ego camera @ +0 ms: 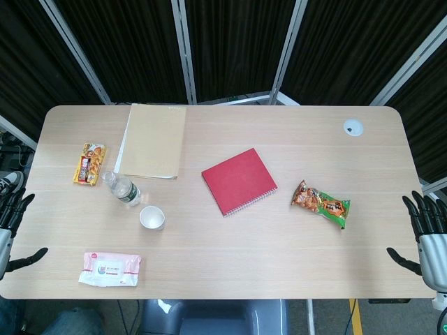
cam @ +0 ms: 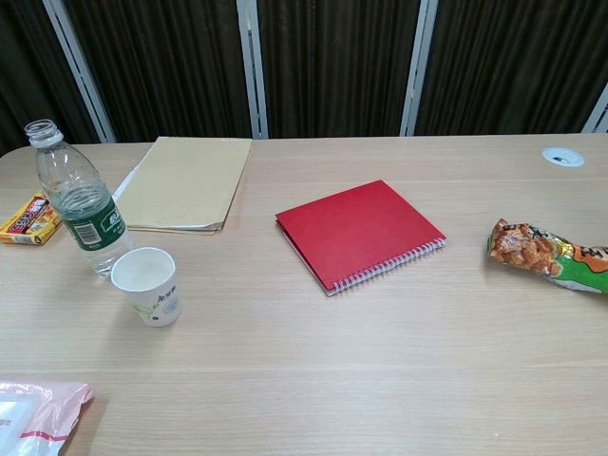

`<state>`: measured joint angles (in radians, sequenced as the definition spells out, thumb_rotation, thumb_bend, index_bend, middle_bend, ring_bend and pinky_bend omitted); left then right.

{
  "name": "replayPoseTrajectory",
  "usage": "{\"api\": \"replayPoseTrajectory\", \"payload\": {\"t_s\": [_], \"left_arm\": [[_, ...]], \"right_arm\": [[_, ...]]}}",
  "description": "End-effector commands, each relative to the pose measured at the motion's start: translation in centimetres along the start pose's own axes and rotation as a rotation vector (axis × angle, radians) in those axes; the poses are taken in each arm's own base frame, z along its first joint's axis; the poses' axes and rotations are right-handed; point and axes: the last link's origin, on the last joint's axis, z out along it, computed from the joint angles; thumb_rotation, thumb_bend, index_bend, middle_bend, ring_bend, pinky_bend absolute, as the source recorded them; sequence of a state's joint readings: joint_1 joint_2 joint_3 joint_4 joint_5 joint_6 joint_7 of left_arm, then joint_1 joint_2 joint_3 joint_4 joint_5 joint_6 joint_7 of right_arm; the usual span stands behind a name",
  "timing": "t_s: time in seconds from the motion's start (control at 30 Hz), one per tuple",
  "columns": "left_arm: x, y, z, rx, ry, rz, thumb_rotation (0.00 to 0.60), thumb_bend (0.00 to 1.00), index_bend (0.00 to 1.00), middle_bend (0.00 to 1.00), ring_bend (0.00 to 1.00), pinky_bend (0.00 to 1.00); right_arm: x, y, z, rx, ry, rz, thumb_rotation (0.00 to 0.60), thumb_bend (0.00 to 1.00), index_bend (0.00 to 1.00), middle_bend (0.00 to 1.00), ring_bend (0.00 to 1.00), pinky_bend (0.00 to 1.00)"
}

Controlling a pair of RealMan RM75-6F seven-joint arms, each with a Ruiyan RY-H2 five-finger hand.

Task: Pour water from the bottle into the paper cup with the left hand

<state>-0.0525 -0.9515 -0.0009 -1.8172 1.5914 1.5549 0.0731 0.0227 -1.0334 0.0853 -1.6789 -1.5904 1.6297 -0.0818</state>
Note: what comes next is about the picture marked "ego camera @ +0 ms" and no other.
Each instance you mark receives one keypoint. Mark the right black grey robot hand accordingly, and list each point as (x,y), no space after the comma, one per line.
(433,254)

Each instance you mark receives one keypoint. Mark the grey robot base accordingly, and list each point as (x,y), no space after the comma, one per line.
(213,315)

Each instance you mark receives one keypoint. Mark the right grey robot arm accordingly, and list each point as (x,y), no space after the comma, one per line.
(440,301)

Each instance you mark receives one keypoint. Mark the pink white wet wipes pack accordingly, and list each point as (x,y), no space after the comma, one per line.
(110,268)

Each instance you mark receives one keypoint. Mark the yellow snack box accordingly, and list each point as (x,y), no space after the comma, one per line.
(89,164)

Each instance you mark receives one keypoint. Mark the red spiral notebook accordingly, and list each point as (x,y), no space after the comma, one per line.
(239,181)

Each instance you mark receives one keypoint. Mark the yellow floor tape strip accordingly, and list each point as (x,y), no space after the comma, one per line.
(355,317)

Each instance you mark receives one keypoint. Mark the transparent plastic water bottle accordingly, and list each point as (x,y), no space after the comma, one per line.
(124,191)

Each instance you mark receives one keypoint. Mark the grey aluminium screen frame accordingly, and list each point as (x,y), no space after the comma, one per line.
(412,59)
(75,49)
(17,132)
(287,52)
(433,185)
(184,52)

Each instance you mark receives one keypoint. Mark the brown kraft paper folder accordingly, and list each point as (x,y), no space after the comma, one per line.
(153,143)

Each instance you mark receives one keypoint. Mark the grey black sneaker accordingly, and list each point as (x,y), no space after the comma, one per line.
(12,181)

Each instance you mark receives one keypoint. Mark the grey metal table leg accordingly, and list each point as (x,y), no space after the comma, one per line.
(311,315)

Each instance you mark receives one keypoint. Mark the left black grey robot hand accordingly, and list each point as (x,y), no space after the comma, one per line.
(5,240)

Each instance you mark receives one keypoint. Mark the white paper cup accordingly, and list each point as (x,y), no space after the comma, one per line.
(152,218)

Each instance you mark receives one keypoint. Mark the blue jeans leg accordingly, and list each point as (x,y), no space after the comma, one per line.
(66,321)

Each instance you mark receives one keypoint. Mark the orange green snack bag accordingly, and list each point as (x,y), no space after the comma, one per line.
(319,204)

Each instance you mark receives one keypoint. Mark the black under-desk bracket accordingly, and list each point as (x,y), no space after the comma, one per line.
(389,300)

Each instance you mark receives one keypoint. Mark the black curtain panel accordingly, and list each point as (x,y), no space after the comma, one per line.
(28,63)
(426,115)
(234,45)
(125,49)
(349,45)

